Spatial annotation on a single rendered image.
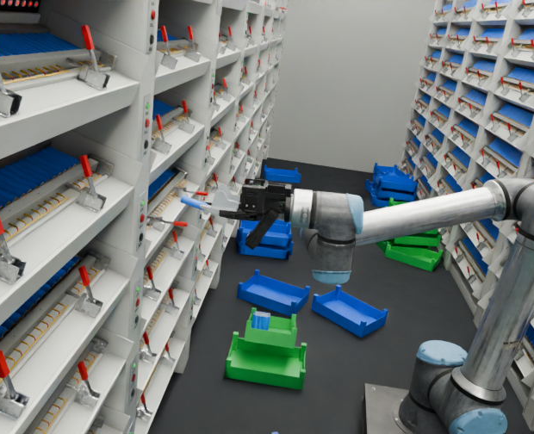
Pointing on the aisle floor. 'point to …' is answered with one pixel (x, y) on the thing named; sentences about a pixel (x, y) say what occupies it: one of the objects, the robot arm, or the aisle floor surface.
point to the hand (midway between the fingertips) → (206, 207)
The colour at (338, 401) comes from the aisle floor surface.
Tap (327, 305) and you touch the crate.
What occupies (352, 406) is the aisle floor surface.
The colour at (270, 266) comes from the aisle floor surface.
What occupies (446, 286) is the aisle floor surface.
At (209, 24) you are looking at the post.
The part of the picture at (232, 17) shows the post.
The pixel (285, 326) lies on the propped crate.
